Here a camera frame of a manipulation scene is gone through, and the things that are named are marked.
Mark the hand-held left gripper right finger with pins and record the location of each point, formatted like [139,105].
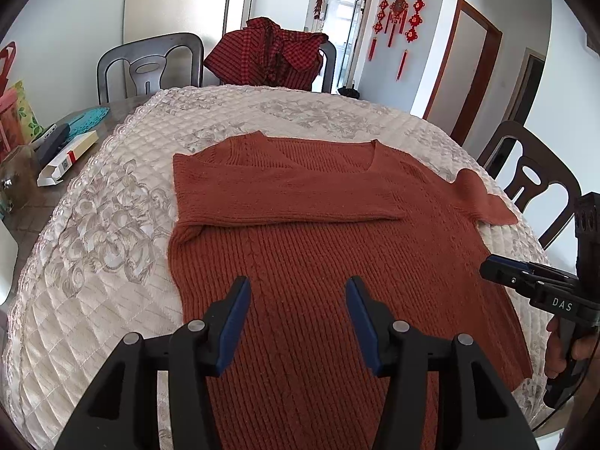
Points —
[365,328]

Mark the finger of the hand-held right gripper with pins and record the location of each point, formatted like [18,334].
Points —
[501,272]
[539,268]

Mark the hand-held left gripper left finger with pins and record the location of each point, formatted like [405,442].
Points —
[232,328]

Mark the rust orange knit sweater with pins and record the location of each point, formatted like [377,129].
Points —
[304,243]

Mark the person's right hand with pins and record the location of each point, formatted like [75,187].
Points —
[558,354]

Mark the dark brown chair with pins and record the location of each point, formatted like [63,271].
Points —
[506,150]

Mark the cream quilted floral table cover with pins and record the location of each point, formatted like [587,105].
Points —
[117,243]

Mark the white object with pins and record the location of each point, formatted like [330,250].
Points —
[7,262]

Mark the white carton with red mark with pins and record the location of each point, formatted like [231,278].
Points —
[70,157]

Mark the small black object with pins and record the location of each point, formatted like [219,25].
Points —
[349,92]

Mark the teal woven mat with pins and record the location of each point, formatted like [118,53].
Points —
[86,119]

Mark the glass jar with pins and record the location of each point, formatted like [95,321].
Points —
[18,173]

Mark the dark chair under plaid garment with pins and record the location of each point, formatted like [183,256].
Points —
[331,65]

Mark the red plaid garment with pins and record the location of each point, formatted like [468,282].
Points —
[253,56]

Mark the red chinese knot ornament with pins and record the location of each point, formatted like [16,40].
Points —
[384,9]
[418,9]
[400,7]

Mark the glass door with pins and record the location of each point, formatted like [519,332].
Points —
[347,33]

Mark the grey plastic chair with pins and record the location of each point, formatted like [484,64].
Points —
[122,56]

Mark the floral gift bag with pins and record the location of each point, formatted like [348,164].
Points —
[26,112]

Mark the beige board panel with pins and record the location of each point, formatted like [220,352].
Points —
[178,0]

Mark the red tote bag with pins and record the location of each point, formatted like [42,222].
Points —
[7,63]

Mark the dark door frame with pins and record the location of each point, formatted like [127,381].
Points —
[532,84]

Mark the brown wooden door frame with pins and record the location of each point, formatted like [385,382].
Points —
[490,51]

